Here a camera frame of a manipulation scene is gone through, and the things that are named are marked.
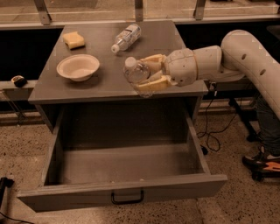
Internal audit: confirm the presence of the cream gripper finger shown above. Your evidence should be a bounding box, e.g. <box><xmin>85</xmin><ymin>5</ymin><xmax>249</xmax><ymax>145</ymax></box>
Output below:
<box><xmin>140</xmin><ymin>54</ymin><xmax>166</xmax><ymax>73</ymax></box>
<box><xmin>134</xmin><ymin>71</ymin><xmax>171</xmax><ymax>92</ymax></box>

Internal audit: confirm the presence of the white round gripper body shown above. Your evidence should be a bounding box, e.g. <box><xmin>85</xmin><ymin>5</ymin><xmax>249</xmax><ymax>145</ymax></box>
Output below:
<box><xmin>164</xmin><ymin>48</ymin><xmax>198</xmax><ymax>87</ymax></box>

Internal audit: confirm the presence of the clear water bottle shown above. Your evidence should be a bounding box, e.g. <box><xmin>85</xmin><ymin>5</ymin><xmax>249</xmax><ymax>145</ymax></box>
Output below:
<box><xmin>123</xmin><ymin>57</ymin><xmax>152</xmax><ymax>98</ymax></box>
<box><xmin>111</xmin><ymin>24</ymin><xmax>141</xmax><ymax>53</ymax></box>

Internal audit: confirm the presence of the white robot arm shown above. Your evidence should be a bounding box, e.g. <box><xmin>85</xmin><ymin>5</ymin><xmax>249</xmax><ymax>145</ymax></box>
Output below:
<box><xmin>136</xmin><ymin>30</ymin><xmax>280</xmax><ymax>118</ymax></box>

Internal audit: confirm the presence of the lying clear water bottle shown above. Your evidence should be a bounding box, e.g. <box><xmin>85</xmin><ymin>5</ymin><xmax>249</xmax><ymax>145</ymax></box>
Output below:
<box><xmin>111</xmin><ymin>24</ymin><xmax>141</xmax><ymax>53</ymax></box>

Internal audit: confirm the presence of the open grey top drawer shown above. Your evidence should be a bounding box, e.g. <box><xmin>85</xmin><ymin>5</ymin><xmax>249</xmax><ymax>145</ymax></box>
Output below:
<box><xmin>18</xmin><ymin>109</ymin><xmax>227</xmax><ymax>212</ymax></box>

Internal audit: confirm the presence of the grey cabinet table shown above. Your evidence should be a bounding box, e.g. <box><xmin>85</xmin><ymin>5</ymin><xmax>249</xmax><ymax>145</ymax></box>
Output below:
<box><xmin>29</xmin><ymin>21</ymin><xmax>207</xmax><ymax>132</ymax></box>

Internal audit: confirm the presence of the white paper bowl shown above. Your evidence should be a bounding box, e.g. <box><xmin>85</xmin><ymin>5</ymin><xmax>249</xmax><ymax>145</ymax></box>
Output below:
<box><xmin>56</xmin><ymin>54</ymin><xmax>100</xmax><ymax>82</ymax></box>

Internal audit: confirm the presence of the yellow sponge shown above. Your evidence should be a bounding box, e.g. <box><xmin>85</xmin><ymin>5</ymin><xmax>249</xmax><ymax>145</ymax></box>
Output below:
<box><xmin>62</xmin><ymin>31</ymin><xmax>85</xmax><ymax>49</ymax></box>

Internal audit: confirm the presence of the person leg in jeans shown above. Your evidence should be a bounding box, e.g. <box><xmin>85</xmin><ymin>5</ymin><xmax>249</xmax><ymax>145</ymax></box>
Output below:
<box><xmin>256</xmin><ymin>95</ymin><xmax>280</xmax><ymax>157</ymax></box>

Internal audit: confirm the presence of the orange black shoe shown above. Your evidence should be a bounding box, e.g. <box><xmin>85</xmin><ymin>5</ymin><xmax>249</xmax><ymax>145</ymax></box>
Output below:
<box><xmin>242</xmin><ymin>146</ymin><xmax>280</xmax><ymax>182</ymax></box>

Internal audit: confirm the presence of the small black ledge object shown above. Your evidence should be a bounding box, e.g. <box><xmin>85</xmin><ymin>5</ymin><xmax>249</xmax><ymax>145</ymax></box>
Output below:
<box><xmin>11</xmin><ymin>75</ymin><xmax>27</xmax><ymax>88</ymax></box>

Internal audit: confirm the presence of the black object at left edge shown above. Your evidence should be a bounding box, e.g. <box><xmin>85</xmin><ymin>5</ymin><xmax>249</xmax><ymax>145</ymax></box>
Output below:
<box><xmin>0</xmin><ymin>177</ymin><xmax>14</xmax><ymax>207</ymax></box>

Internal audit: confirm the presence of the wall power outlet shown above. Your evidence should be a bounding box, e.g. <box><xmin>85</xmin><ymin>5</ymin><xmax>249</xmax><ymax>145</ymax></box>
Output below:
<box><xmin>209</xmin><ymin>81</ymin><xmax>218</xmax><ymax>91</ymax></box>

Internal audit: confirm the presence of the black power cable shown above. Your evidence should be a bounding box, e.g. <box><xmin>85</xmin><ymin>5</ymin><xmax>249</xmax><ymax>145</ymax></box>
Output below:
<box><xmin>197</xmin><ymin>90</ymin><xmax>239</xmax><ymax>156</ymax></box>

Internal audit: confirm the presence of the metal window post right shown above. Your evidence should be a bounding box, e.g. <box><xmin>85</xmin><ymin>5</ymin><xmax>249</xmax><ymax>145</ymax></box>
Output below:
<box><xmin>193</xmin><ymin>0</ymin><xmax>206</xmax><ymax>20</ymax></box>

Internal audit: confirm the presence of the metal window post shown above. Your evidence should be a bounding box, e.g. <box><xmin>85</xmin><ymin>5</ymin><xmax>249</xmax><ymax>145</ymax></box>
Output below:
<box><xmin>134</xmin><ymin>0</ymin><xmax>144</xmax><ymax>22</ymax></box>
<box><xmin>33</xmin><ymin>0</ymin><xmax>52</xmax><ymax>25</ymax></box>
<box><xmin>193</xmin><ymin>0</ymin><xmax>206</xmax><ymax>20</ymax></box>

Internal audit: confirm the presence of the metal window post middle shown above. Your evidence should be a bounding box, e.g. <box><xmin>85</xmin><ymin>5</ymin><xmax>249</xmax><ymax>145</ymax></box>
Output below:
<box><xmin>134</xmin><ymin>0</ymin><xmax>144</xmax><ymax>22</ymax></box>

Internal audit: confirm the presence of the black drawer handle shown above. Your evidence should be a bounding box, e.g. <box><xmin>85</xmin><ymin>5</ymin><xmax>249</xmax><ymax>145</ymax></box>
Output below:
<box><xmin>111</xmin><ymin>190</ymin><xmax>144</xmax><ymax>205</ymax></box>

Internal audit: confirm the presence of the metal window post left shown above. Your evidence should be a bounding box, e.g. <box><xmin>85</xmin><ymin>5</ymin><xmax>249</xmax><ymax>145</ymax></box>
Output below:
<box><xmin>33</xmin><ymin>0</ymin><xmax>52</xmax><ymax>25</ymax></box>

